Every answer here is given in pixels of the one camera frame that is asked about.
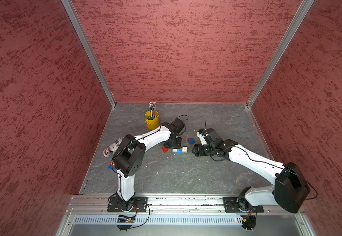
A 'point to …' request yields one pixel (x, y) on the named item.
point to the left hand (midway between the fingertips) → (174, 149)
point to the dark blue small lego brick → (191, 141)
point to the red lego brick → (165, 149)
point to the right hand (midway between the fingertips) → (196, 153)
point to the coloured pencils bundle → (153, 110)
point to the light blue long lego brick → (180, 151)
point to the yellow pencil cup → (152, 124)
